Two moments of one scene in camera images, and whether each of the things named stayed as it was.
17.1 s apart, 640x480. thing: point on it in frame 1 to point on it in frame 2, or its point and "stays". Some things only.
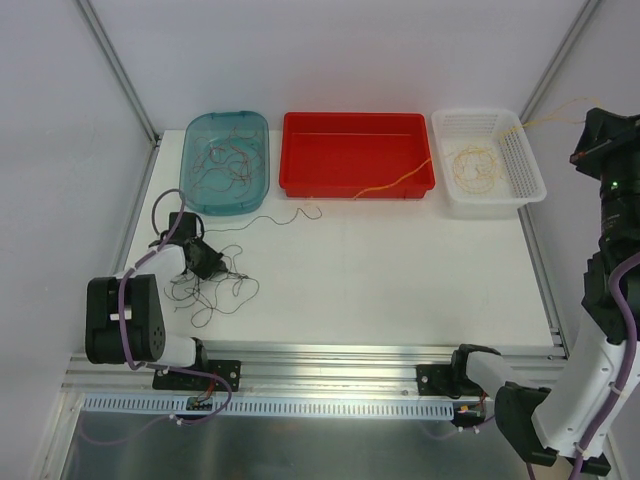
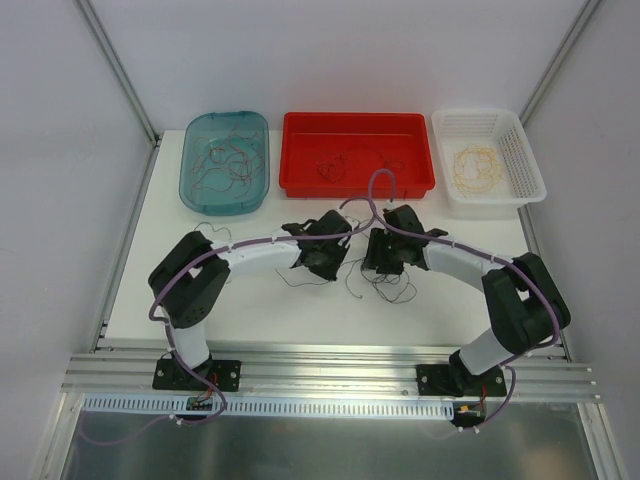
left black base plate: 227,370 stays
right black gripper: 601,145 to 382,253
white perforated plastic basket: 489,165 stays
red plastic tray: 347,155 stays
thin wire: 267,217 to 320,283
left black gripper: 201,256 to 324,261
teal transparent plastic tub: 225,162 stays
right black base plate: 452,380 stays
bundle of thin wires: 226,293 to 395,287
